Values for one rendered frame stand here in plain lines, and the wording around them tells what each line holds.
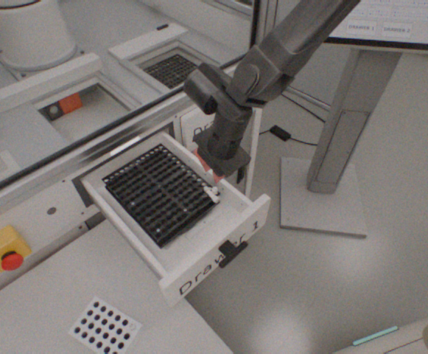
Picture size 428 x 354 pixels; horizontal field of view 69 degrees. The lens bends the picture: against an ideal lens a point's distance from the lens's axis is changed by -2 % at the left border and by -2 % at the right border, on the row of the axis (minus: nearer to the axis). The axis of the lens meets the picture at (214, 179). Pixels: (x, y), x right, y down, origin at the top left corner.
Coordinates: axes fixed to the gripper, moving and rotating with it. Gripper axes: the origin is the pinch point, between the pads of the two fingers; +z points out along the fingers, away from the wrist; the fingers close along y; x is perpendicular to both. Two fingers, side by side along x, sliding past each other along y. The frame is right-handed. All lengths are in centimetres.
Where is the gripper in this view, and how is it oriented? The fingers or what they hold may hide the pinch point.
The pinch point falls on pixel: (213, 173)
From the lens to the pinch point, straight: 66.1
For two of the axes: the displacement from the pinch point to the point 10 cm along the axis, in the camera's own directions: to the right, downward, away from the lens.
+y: 6.4, 7.1, -3.0
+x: 7.5, -4.8, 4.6
